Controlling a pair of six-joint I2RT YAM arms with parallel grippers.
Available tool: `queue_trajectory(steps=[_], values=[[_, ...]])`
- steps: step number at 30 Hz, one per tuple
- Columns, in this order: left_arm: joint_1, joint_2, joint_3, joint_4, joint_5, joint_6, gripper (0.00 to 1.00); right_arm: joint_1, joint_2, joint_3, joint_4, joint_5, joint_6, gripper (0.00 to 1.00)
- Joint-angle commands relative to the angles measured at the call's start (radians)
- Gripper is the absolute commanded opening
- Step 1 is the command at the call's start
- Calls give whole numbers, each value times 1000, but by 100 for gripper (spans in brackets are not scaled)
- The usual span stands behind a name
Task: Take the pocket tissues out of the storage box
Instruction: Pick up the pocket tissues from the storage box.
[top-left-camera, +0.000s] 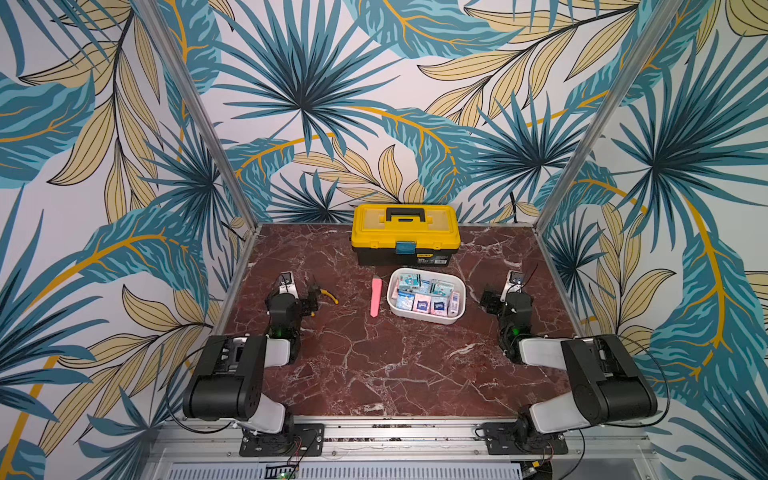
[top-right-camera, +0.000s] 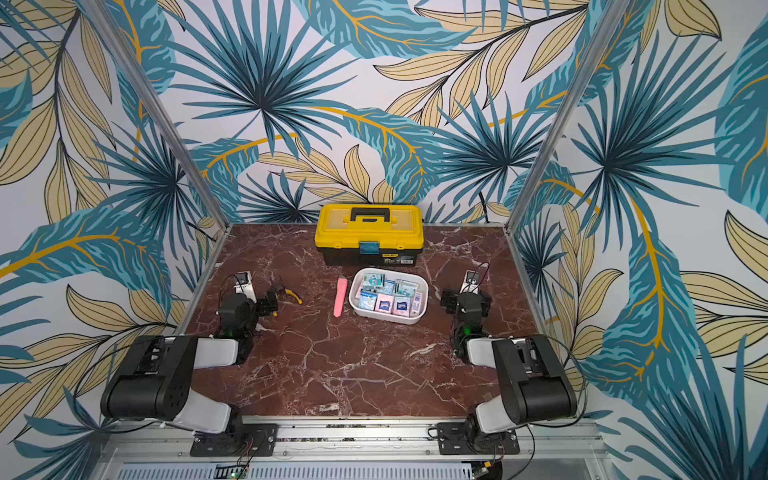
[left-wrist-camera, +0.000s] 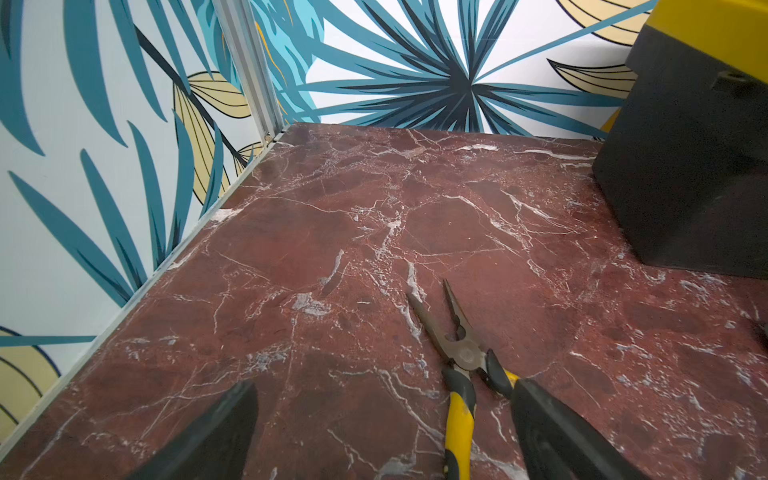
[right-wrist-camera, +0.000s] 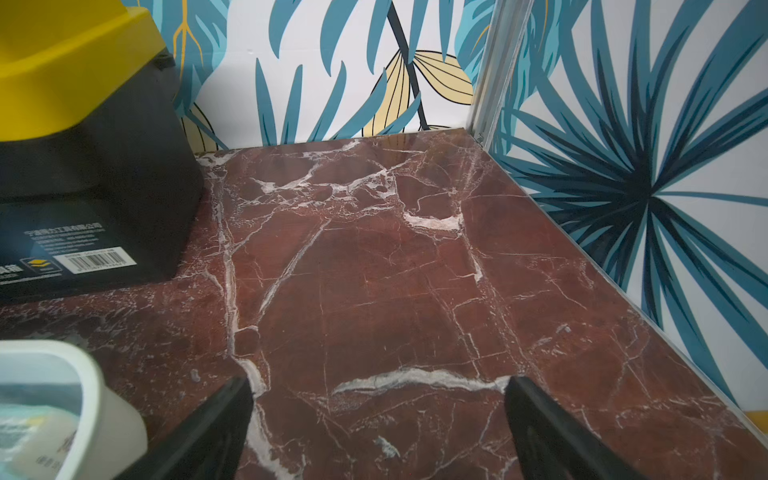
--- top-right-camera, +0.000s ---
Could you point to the teal cartoon tissue pack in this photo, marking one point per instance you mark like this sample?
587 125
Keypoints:
374 281

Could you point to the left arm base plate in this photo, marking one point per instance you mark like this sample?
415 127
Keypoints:
257 440

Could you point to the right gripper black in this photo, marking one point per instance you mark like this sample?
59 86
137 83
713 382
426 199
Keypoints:
469 300

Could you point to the yellow black toolbox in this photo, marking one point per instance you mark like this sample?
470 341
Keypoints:
369 235

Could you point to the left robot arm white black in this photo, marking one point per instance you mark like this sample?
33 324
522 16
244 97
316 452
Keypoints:
154 380

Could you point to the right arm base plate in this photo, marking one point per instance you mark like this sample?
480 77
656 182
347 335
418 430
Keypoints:
464 438

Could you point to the white plastic storage box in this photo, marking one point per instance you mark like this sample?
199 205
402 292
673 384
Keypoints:
419 300

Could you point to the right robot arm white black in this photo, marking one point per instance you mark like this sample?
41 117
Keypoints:
533 385

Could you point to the aluminium frame post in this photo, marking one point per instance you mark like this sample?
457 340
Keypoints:
107 27
595 49

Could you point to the yellow handled pliers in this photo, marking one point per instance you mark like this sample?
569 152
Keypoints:
292 294

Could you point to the aluminium front rail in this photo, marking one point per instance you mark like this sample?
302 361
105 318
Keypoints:
362 448

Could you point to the pink utility knife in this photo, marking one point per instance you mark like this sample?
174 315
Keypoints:
340 296

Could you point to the left aluminium frame post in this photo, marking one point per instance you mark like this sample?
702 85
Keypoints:
107 27

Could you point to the teal green tissue pack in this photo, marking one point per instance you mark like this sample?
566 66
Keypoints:
405 288

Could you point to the pink tempo tissue pack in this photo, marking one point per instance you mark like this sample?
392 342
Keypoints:
384 303

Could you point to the right aluminium frame post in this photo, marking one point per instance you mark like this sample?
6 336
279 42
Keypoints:
595 49

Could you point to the blue white tissue pack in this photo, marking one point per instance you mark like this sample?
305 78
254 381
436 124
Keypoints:
402 306

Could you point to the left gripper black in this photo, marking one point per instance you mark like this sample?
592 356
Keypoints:
267 300

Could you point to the light blue cartoon tissue pack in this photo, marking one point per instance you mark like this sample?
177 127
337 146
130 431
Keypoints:
367 301

